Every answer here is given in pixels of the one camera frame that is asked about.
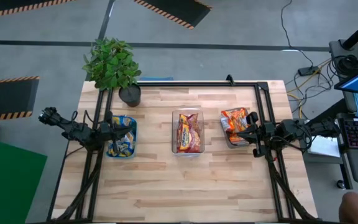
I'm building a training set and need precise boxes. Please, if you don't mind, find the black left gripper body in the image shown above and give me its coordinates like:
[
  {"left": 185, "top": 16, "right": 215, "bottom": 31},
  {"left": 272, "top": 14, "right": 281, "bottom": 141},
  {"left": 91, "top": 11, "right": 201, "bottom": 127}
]
[{"left": 99, "top": 111, "right": 121, "bottom": 156}]

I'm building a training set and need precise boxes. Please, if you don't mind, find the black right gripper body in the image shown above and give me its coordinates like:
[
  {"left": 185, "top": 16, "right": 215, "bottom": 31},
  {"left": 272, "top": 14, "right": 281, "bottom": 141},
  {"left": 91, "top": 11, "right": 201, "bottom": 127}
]
[{"left": 245, "top": 111, "right": 276, "bottom": 159}]

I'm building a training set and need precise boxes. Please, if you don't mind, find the blue soy sauce ramen packet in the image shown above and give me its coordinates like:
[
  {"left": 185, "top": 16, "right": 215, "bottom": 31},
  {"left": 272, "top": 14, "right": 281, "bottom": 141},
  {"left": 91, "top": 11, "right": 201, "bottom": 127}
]
[
  {"left": 107, "top": 139, "right": 135, "bottom": 157},
  {"left": 121, "top": 129, "right": 136, "bottom": 146},
  {"left": 112, "top": 115, "right": 136, "bottom": 131}
]

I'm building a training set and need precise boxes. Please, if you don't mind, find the orange chicken ramen packet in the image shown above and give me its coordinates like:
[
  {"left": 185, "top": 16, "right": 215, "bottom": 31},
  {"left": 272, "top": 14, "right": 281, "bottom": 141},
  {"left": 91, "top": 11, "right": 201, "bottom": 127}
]
[
  {"left": 221, "top": 108, "right": 250, "bottom": 133},
  {"left": 227, "top": 129, "right": 250, "bottom": 146}
]

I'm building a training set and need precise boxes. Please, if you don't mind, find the teal plastic bin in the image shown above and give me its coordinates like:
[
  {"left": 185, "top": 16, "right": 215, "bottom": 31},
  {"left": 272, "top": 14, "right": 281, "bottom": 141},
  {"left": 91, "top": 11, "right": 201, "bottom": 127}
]
[{"left": 105, "top": 114, "right": 139, "bottom": 159}]

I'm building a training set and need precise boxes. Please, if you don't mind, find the grey plastic bin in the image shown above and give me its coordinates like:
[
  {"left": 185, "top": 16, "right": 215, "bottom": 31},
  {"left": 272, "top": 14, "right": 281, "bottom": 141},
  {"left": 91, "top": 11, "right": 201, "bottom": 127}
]
[{"left": 219, "top": 106, "right": 252, "bottom": 149}]

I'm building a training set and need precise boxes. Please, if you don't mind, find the clear plastic bin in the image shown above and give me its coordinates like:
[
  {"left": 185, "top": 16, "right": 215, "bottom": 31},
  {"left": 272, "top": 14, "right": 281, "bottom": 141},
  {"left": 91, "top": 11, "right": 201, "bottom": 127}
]
[{"left": 171, "top": 106, "right": 206, "bottom": 156}]

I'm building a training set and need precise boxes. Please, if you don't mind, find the blue strip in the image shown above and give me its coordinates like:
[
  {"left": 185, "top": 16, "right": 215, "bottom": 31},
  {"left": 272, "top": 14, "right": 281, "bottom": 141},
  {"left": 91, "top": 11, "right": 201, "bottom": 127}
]
[{"left": 139, "top": 76, "right": 174, "bottom": 82}]

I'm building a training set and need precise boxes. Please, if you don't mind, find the white paper sheet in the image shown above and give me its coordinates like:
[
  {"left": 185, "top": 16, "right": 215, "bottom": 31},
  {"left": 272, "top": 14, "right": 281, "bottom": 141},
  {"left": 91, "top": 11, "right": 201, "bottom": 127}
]
[{"left": 307, "top": 134, "right": 342, "bottom": 159}]

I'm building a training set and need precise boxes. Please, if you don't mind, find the potted green plant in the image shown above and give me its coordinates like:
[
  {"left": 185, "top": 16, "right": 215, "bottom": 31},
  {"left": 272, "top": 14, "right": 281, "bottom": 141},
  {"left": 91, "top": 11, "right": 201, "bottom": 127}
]
[{"left": 81, "top": 37, "right": 142, "bottom": 108}]

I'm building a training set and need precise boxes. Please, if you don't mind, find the black power adapter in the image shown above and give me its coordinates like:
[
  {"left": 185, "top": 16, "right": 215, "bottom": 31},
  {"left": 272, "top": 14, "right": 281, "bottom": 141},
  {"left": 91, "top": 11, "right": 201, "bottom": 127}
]
[{"left": 296, "top": 65, "right": 320, "bottom": 77}]

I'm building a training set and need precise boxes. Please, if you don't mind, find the black mat orange striped edge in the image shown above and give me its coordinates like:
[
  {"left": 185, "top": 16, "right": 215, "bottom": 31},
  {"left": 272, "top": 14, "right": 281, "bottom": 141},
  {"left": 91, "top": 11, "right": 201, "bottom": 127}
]
[
  {"left": 132, "top": 0, "right": 213, "bottom": 30},
  {"left": 0, "top": 76, "right": 40, "bottom": 121},
  {"left": 0, "top": 0, "right": 77, "bottom": 21}
]

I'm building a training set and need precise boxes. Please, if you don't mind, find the green board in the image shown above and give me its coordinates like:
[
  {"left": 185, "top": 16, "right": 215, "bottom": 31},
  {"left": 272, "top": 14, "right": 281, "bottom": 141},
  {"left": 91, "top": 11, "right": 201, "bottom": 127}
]
[{"left": 0, "top": 134, "right": 48, "bottom": 224}]

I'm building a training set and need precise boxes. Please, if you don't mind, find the grey equipment cart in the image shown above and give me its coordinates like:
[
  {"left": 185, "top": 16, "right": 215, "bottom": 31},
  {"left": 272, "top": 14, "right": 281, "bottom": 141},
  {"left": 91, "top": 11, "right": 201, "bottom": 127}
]
[{"left": 328, "top": 39, "right": 358, "bottom": 113}]

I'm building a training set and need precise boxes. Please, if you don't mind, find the person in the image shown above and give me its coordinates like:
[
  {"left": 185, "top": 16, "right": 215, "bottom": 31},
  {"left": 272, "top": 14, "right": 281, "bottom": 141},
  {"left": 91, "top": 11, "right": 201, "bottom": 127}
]
[{"left": 338, "top": 190, "right": 358, "bottom": 224}]

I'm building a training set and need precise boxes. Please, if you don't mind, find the yellow cable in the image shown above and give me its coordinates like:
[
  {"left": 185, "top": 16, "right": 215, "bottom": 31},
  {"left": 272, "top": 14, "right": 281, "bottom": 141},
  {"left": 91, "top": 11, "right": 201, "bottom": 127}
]
[{"left": 286, "top": 57, "right": 334, "bottom": 121}]

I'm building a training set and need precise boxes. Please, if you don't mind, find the black frame clamp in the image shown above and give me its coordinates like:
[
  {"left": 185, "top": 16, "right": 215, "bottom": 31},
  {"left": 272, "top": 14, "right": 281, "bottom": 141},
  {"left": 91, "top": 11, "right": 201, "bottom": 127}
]
[{"left": 224, "top": 73, "right": 237, "bottom": 87}]

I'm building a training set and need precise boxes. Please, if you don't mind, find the black aluminium table frame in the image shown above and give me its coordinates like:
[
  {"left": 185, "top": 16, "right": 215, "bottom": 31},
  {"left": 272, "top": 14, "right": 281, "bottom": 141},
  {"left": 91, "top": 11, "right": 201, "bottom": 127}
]
[{"left": 26, "top": 80, "right": 323, "bottom": 224}]

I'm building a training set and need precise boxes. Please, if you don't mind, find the coiled black cable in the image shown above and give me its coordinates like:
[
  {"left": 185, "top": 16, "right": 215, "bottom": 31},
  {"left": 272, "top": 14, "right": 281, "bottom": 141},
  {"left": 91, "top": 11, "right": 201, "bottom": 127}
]
[{"left": 333, "top": 54, "right": 358, "bottom": 77}]

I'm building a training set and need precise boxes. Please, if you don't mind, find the black floor cable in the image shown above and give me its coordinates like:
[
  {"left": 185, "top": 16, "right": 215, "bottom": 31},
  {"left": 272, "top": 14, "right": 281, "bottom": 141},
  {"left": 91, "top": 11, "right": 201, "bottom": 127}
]
[{"left": 279, "top": 0, "right": 315, "bottom": 68}]

